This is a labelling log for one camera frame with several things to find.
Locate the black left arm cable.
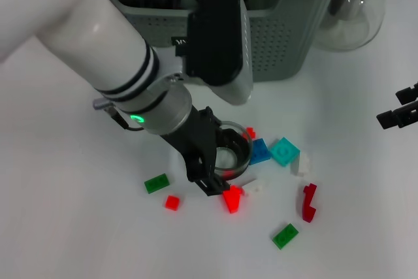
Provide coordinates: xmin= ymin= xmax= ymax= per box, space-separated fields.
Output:
xmin=92 ymin=97 xmax=145 ymax=131

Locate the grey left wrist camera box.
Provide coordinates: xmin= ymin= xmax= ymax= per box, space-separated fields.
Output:
xmin=174 ymin=0 xmax=254 ymax=107

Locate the glass carafe with black lid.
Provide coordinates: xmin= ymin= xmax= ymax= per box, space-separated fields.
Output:
xmin=313 ymin=0 xmax=393 ymax=52

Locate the teal square brick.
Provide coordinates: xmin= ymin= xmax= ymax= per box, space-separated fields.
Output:
xmin=269 ymin=137 xmax=301 ymax=167

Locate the dark red curved brick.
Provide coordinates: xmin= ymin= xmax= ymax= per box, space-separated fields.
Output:
xmin=302 ymin=183 xmax=319 ymax=223

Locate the small red square brick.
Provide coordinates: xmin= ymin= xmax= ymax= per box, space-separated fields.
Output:
xmin=163 ymin=195 xmax=181 ymax=211

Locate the white long brick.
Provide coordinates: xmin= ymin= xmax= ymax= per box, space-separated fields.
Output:
xmin=243 ymin=179 xmax=266 ymax=198

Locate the grey-green perforated storage bin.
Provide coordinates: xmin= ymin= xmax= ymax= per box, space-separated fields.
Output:
xmin=91 ymin=0 xmax=350 ymax=84

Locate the large red sloped brick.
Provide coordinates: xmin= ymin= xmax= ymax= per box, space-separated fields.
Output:
xmin=222 ymin=185 xmax=245 ymax=214

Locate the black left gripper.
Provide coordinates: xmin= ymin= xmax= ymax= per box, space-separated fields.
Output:
xmin=160 ymin=105 xmax=232 ymax=198

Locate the white chunky brick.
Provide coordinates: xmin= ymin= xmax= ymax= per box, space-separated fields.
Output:
xmin=290 ymin=152 xmax=313 ymax=178

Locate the blue square brick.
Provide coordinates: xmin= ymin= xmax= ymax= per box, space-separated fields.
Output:
xmin=249 ymin=138 xmax=272 ymax=166

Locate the green flat two-stud brick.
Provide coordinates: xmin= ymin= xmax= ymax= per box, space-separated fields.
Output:
xmin=271 ymin=223 xmax=300 ymax=250
xmin=143 ymin=173 xmax=172 ymax=195

